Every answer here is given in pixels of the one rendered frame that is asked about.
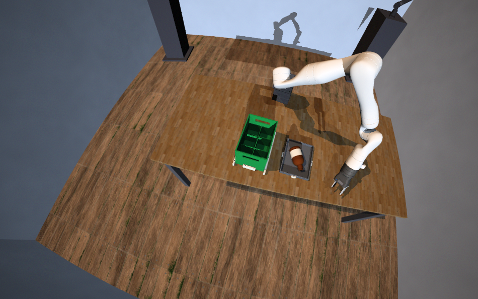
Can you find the green crate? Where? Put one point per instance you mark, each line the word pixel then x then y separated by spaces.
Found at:
pixel 253 149

